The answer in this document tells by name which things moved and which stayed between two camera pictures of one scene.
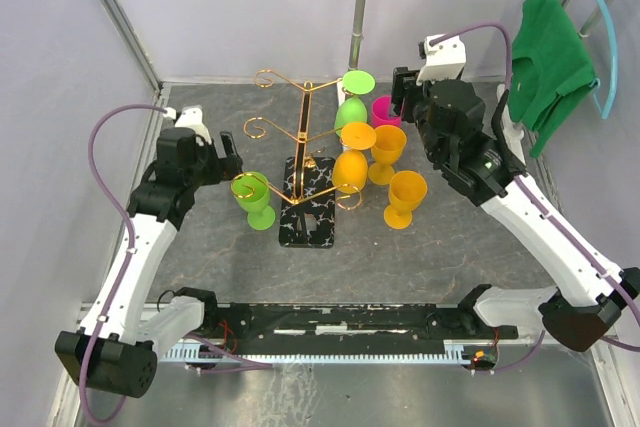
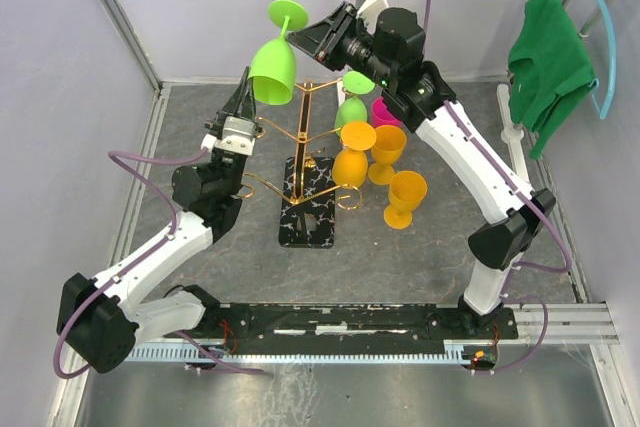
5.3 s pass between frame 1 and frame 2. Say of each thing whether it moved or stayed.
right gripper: moved
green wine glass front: moved
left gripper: moved
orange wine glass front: stayed
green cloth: stayed
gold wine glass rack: stayed
